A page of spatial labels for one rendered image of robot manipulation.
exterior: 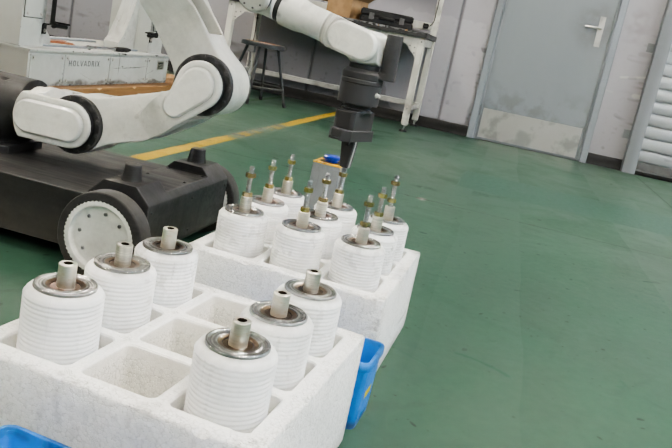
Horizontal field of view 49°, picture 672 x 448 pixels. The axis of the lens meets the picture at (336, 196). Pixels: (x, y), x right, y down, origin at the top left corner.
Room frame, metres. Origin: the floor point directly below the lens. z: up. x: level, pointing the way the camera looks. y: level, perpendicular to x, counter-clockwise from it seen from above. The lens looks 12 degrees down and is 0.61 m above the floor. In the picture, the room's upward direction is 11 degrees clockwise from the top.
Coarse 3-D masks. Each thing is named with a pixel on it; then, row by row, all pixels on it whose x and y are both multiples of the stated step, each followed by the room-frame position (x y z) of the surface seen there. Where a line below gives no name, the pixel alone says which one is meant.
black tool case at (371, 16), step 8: (368, 8) 5.96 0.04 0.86; (360, 16) 5.95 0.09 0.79; (368, 16) 5.95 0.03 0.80; (376, 16) 5.95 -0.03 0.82; (384, 16) 5.94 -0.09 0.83; (392, 16) 5.94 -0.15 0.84; (400, 16) 5.93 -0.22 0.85; (408, 16) 5.94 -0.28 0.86; (384, 24) 5.94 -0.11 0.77; (392, 24) 5.94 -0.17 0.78; (400, 24) 5.93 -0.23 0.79; (408, 24) 5.93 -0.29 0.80
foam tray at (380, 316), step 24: (216, 264) 1.31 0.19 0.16; (240, 264) 1.30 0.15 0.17; (264, 264) 1.30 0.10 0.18; (408, 264) 1.49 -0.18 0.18; (216, 288) 1.31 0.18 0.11; (240, 288) 1.29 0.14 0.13; (264, 288) 1.28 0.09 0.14; (336, 288) 1.25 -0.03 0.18; (384, 288) 1.30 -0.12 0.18; (408, 288) 1.53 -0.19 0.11; (360, 312) 1.24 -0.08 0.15; (384, 312) 1.26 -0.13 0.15; (384, 336) 1.33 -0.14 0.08
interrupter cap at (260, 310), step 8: (256, 304) 0.91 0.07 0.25; (264, 304) 0.91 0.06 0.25; (256, 312) 0.88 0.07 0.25; (264, 312) 0.89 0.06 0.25; (288, 312) 0.91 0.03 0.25; (296, 312) 0.91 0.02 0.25; (304, 312) 0.91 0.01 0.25; (264, 320) 0.86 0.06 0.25; (272, 320) 0.87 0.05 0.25; (280, 320) 0.87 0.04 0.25; (288, 320) 0.88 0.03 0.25; (296, 320) 0.88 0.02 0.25; (304, 320) 0.88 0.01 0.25
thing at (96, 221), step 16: (96, 192) 1.50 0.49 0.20; (112, 192) 1.52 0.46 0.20; (64, 208) 1.52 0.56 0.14; (80, 208) 1.51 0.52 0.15; (96, 208) 1.51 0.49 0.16; (112, 208) 1.49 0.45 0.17; (128, 208) 1.49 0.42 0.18; (64, 224) 1.51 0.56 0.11; (80, 224) 1.52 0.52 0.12; (96, 224) 1.51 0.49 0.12; (112, 224) 1.50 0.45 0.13; (128, 224) 1.48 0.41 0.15; (144, 224) 1.51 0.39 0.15; (64, 240) 1.51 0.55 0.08; (80, 240) 1.52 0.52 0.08; (96, 240) 1.51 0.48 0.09; (112, 240) 1.50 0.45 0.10; (128, 240) 1.48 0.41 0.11; (64, 256) 1.51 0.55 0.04; (80, 256) 1.51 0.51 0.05; (80, 272) 1.50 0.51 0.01
